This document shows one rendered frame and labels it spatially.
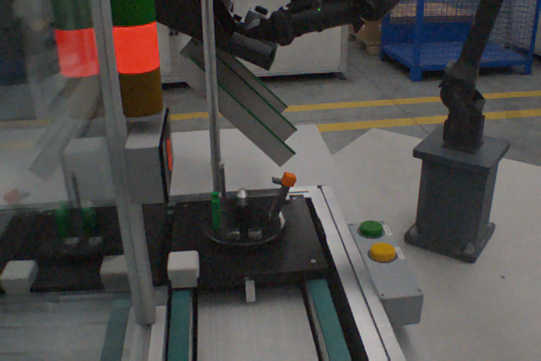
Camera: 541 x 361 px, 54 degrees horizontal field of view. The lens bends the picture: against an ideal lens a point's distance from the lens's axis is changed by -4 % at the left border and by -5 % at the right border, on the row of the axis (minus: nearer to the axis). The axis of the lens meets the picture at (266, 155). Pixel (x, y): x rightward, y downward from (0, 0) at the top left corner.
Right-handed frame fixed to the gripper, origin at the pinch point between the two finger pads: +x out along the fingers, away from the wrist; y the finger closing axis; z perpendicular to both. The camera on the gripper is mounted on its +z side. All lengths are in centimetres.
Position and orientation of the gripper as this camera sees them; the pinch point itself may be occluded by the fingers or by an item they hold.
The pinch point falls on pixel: (264, 28)
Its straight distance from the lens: 109.2
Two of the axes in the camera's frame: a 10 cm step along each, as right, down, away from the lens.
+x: -9.5, 1.7, 2.6
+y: -1.9, 3.6, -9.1
